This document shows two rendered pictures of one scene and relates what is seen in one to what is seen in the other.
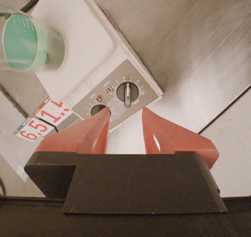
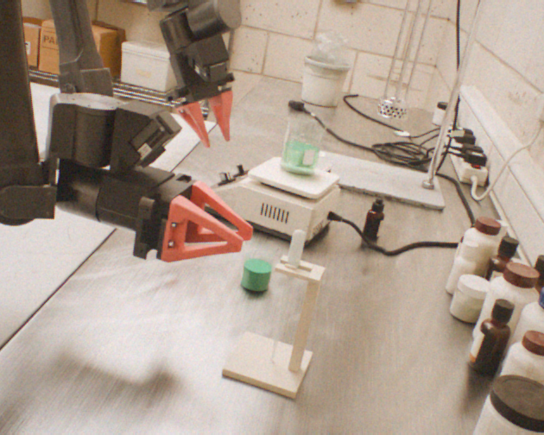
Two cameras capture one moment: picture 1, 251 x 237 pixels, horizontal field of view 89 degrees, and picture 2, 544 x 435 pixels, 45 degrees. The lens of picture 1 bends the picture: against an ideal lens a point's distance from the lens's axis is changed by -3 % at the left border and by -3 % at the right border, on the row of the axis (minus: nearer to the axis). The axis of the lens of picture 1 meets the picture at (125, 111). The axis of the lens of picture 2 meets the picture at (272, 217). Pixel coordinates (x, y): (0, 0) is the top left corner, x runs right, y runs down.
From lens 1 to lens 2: 0.99 m
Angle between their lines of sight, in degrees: 48
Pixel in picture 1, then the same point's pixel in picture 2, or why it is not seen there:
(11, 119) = (362, 181)
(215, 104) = not seen: hidden behind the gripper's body
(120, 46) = (246, 183)
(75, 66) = (269, 167)
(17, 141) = (339, 169)
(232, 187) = not seen: hidden behind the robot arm
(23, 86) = (366, 204)
